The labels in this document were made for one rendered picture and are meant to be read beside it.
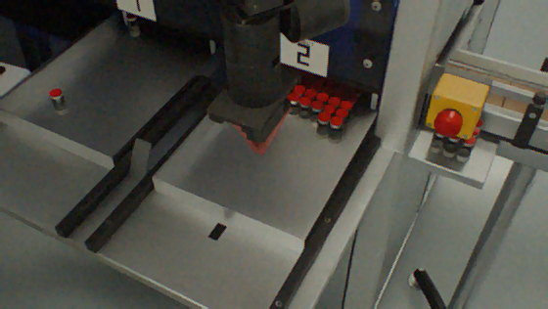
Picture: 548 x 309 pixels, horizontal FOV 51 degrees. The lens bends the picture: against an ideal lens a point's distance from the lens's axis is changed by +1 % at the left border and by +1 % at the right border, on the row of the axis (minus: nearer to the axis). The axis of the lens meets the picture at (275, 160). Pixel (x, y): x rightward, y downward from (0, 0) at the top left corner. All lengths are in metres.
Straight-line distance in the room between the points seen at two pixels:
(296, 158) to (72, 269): 1.17
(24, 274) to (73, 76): 0.98
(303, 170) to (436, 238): 1.12
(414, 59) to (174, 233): 0.44
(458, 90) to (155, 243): 0.50
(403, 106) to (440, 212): 1.18
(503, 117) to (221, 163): 0.47
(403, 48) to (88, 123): 0.56
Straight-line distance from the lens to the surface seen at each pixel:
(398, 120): 0.94
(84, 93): 1.13
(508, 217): 1.25
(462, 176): 0.98
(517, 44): 2.92
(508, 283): 1.98
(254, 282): 0.82
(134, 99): 1.09
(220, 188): 0.92
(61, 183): 0.98
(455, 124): 0.87
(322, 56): 0.92
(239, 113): 0.60
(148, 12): 1.09
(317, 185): 0.92
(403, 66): 0.88
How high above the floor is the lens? 1.58
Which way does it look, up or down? 47 degrees down
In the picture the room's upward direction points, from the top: straight up
